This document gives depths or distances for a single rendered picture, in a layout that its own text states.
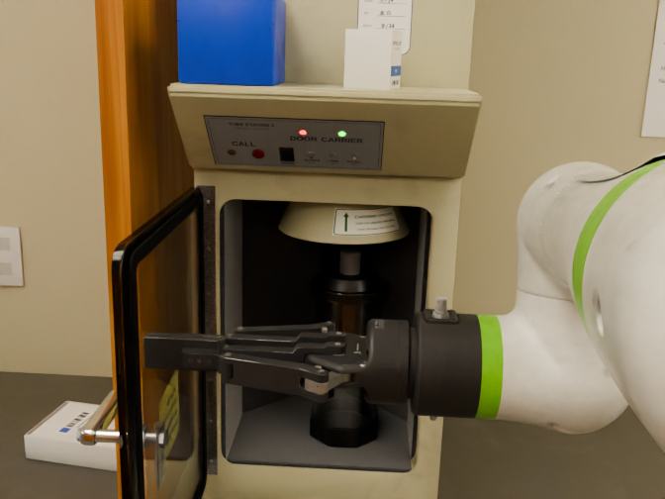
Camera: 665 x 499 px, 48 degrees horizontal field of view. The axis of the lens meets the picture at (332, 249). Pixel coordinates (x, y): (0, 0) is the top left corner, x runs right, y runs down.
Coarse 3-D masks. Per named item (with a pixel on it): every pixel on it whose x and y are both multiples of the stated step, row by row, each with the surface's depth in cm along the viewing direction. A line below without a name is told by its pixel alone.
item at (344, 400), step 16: (320, 288) 100; (384, 288) 101; (320, 304) 101; (336, 304) 99; (352, 304) 98; (368, 304) 100; (320, 320) 102; (336, 320) 100; (352, 320) 99; (368, 320) 100; (336, 400) 103; (352, 400) 102; (320, 416) 105; (336, 416) 103; (352, 416) 103; (368, 416) 104
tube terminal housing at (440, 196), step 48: (288, 0) 85; (336, 0) 84; (432, 0) 84; (288, 48) 86; (336, 48) 86; (432, 48) 85; (240, 192) 91; (288, 192) 90; (336, 192) 90; (384, 192) 90; (432, 192) 89; (432, 240) 91; (432, 288) 92; (432, 432) 97; (240, 480) 101; (288, 480) 100; (336, 480) 100; (384, 480) 100; (432, 480) 99
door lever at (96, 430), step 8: (112, 392) 76; (104, 400) 74; (112, 400) 74; (104, 408) 72; (112, 408) 73; (96, 416) 71; (104, 416) 71; (112, 416) 72; (88, 424) 69; (96, 424) 69; (104, 424) 70; (80, 432) 68; (88, 432) 68; (96, 432) 68; (104, 432) 68; (112, 432) 68; (80, 440) 68; (88, 440) 68; (96, 440) 68; (104, 440) 68; (112, 440) 68
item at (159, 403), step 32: (192, 224) 85; (160, 256) 72; (192, 256) 86; (160, 288) 72; (192, 288) 86; (160, 320) 73; (192, 320) 87; (160, 384) 74; (192, 384) 88; (160, 416) 74; (192, 416) 89; (128, 448) 64; (192, 448) 90; (128, 480) 65; (192, 480) 91
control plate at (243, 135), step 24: (216, 120) 80; (240, 120) 79; (264, 120) 79; (288, 120) 79; (312, 120) 79; (336, 120) 79; (216, 144) 83; (240, 144) 83; (264, 144) 83; (288, 144) 82; (312, 144) 82; (336, 144) 82; (360, 144) 82; (336, 168) 86; (360, 168) 86
